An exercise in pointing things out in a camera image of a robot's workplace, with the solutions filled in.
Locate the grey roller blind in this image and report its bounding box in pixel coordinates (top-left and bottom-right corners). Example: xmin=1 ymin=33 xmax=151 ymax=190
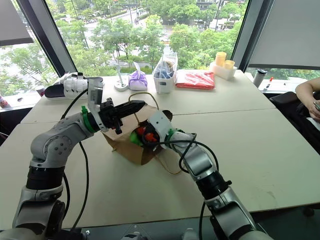
xmin=246 ymin=0 xmax=320 ymax=71
xmin=0 ymin=0 xmax=35 ymax=47

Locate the green left wrist clamp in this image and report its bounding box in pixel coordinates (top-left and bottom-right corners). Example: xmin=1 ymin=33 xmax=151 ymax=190
xmin=80 ymin=105 xmax=98 ymax=134

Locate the small white desk stand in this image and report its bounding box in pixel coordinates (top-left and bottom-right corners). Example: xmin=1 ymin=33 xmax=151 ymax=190
xmin=113 ymin=63 xmax=130 ymax=92

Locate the purple tied bag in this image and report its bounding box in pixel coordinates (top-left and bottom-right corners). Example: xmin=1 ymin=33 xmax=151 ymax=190
xmin=128 ymin=61 xmax=148 ymax=91

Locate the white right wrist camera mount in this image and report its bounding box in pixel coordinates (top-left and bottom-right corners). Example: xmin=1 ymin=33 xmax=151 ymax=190
xmin=146 ymin=110 xmax=174 ymax=149

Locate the green wrist clamp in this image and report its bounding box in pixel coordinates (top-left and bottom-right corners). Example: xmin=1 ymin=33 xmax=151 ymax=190
xmin=166 ymin=128 xmax=176 ymax=144
xmin=80 ymin=105 xmax=98 ymax=134

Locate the brown paper bag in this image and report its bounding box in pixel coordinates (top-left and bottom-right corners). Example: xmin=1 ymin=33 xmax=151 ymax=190
xmin=101 ymin=91 xmax=184 ymax=176

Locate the seated person's black clothing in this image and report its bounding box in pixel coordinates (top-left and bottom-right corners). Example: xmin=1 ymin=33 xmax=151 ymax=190
xmin=268 ymin=90 xmax=320 ymax=154

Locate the pink white paper cup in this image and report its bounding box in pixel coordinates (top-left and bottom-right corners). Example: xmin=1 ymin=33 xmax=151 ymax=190
xmin=34 ymin=85 xmax=46 ymax=98

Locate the green right wrist clamp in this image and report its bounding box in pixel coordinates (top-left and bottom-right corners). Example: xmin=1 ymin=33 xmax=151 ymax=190
xmin=166 ymin=128 xmax=176 ymax=144

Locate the white wrapped device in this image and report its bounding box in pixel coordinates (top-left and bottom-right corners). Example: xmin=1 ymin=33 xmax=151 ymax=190
xmin=59 ymin=71 xmax=105 ymax=98

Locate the person's hand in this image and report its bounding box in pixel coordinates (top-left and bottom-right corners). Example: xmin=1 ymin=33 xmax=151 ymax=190
xmin=308 ymin=99 xmax=320 ymax=120

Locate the grey travel mug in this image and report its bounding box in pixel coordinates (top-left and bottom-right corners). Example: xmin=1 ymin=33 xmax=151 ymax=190
xmin=252 ymin=68 xmax=269 ymax=89

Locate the red white can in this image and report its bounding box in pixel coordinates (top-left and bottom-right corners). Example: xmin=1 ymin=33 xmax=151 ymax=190
xmin=0 ymin=95 xmax=11 ymax=109

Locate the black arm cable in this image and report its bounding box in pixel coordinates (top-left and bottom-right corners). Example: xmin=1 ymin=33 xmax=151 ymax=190
xmin=157 ymin=139 xmax=221 ymax=237
xmin=59 ymin=87 xmax=91 ymax=231

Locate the black flat tray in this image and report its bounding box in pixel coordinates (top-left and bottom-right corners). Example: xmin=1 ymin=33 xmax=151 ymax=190
xmin=44 ymin=83 xmax=76 ymax=101

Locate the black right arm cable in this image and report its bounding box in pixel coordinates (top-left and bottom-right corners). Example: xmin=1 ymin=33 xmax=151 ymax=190
xmin=157 ymin=139 xmax=221 ymax=237

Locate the white rectangular box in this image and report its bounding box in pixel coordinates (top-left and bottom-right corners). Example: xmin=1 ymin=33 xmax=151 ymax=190
xmin=209 ymin=60 xmax=238 ymax=81

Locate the dark window frame post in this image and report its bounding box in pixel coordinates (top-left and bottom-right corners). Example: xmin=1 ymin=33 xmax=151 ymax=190
xmin=230 ymin=0 xmax=276 ymax=73
xmin=16 ymin=0 xmax=78 ymax=78

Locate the red folded plastic package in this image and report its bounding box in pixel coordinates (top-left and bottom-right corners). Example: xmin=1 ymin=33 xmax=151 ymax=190
xmin=175 ymin=70 xmax=217 ymax=91

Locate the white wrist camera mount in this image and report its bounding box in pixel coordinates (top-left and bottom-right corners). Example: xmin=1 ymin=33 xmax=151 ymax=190
xmin=146 ymin=110 xmax=174 ymax=149
xmin=86 ymin=77 xmax=110 ymax=132

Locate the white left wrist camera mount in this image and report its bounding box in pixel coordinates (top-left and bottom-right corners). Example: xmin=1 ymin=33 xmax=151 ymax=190
xmin=86 ymin=77 xmax=110 ymax=132

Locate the red capped marker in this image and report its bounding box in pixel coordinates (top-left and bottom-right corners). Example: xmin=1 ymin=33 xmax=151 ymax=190
xmin=262 ymin=76 xmax=274 ymax=92

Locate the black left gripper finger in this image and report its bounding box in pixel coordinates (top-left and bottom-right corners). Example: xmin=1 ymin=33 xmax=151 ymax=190
xmin=115 ymin=100 xmax=147 ymax=113
xmin=116 ymin=106 xmax=144 ymax=119

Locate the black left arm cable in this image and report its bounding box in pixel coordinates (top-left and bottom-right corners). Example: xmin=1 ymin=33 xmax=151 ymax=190
xmin=59 ymin=87 xmax=91 ymax=231

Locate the tall yellow cup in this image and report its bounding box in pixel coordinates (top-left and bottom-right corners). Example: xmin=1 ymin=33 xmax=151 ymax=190
xmin=215 ymin=51 xmax=228 ymax=68

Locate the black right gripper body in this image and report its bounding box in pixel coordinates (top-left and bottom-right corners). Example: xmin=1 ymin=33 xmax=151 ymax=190
xmin=145 ymin=123 xmax=164 ymax=153

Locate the dark robot chest panel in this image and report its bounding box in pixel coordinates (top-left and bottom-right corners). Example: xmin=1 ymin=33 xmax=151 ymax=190
xmin=56 ymin=214 xmax=253 ymax=240

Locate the green plush toy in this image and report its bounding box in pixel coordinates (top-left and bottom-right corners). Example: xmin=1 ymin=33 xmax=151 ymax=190
xmin=129 ymin=131 xmax=144 ymax=147

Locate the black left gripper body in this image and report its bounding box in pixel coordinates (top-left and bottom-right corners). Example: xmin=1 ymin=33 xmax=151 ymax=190
xmin=99 ymin=97 xmax=124 ymax=135

